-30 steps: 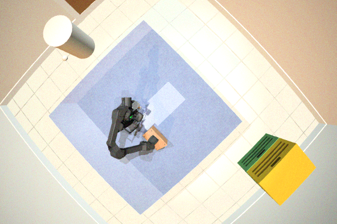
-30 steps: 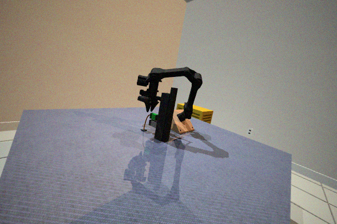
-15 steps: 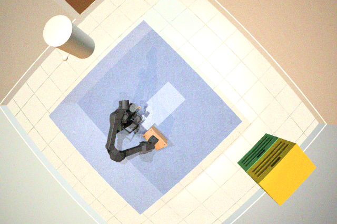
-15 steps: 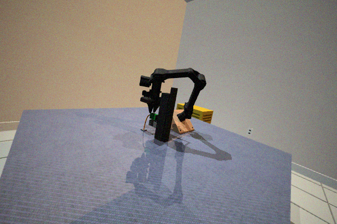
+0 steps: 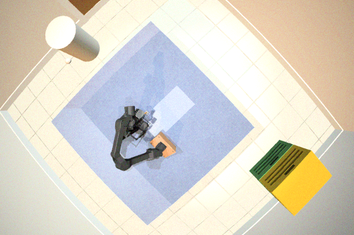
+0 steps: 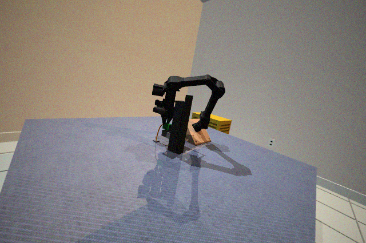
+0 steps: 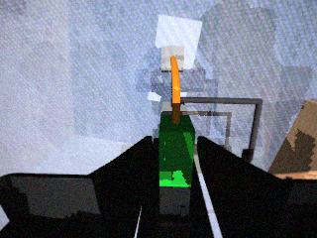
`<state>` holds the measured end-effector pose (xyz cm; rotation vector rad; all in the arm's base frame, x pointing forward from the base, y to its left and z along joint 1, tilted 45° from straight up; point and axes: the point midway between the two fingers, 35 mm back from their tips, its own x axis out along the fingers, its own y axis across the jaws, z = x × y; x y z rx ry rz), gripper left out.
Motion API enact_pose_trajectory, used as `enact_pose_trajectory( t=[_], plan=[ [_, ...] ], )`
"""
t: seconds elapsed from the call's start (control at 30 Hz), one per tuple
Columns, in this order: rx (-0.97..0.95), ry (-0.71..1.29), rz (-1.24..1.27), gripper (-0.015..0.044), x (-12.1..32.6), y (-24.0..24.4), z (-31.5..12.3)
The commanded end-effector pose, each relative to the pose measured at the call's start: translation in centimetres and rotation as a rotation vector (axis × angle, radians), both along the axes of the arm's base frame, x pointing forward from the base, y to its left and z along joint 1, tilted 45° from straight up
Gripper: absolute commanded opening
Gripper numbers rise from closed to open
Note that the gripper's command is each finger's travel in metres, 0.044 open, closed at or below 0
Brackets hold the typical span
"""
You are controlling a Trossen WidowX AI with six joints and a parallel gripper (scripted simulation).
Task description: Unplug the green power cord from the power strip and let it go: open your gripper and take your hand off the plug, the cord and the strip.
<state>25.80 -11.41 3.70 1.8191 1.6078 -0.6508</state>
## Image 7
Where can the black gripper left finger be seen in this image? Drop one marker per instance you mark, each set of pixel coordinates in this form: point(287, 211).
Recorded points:
point(110, 198)

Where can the black post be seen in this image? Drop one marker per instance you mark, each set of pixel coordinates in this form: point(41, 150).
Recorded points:
point(146, 220)

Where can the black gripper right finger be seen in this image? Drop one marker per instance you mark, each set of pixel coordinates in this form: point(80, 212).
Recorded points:
point(249, 202)

